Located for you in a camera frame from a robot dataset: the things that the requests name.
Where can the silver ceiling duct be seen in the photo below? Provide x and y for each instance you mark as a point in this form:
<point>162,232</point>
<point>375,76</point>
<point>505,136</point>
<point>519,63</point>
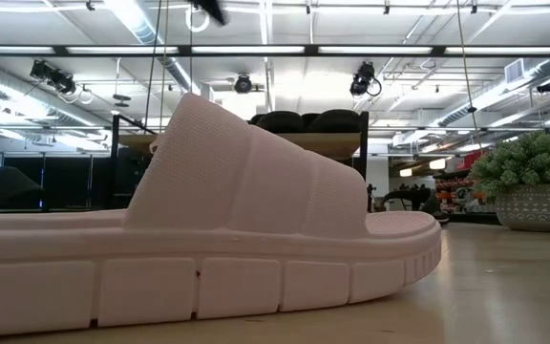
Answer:
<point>146,33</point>
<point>494,95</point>

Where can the green plant in patterned pot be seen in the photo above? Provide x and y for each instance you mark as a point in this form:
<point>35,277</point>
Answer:
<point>535,205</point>

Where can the pink slide sandal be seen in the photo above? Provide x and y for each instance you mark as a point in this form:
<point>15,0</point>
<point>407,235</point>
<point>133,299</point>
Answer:
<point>208,191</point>

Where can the black ceiling camera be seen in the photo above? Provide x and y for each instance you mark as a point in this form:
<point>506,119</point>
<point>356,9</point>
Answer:
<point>213,9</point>
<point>547,86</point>
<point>243,84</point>
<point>53,76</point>
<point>363,79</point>

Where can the store shelf with colourful goods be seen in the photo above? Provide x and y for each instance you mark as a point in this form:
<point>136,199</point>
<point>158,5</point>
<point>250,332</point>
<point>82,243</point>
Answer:
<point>451,191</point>

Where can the black slide sandal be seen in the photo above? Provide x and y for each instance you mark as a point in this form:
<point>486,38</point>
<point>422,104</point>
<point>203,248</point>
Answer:
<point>411,196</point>
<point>334,121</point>
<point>280,122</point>

